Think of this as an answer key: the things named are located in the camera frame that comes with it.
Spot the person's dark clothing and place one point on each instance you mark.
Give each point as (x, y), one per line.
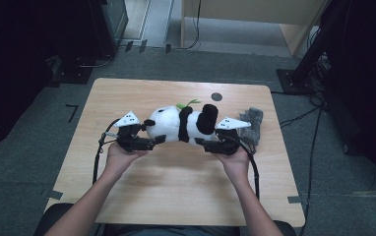
(169, 231)

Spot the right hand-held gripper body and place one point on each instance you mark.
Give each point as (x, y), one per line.
(228, 142)

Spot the grey fuzzy scarf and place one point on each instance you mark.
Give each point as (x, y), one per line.
(251, 124)

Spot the light wooden desk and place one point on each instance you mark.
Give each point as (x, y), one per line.
(248, 11)

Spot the black flat stand base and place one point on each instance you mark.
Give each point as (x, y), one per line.
(73, 75)

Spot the black angled floor tape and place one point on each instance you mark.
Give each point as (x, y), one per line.
(73, 111)

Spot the dark round table grommet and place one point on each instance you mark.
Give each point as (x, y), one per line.
(216, 97)

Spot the black equipment cabinet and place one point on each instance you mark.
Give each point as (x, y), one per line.
(109, 26)

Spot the person's left hand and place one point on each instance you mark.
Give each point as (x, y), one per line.
(120, 162)

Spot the grey floor tape strip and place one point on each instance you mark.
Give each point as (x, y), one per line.
(295, 199)
(54, 194)

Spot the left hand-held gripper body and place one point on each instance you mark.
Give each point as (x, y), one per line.
(130, 137)

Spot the panda plush toy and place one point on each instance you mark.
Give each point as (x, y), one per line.
(168, 124)

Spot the person's right hand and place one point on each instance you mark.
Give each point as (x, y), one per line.
(237, 165)

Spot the dark curtain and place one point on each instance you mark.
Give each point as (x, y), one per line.
(369, 82)
(18, 65)

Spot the black metal stand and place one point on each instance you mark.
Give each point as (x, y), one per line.
(302, 80)

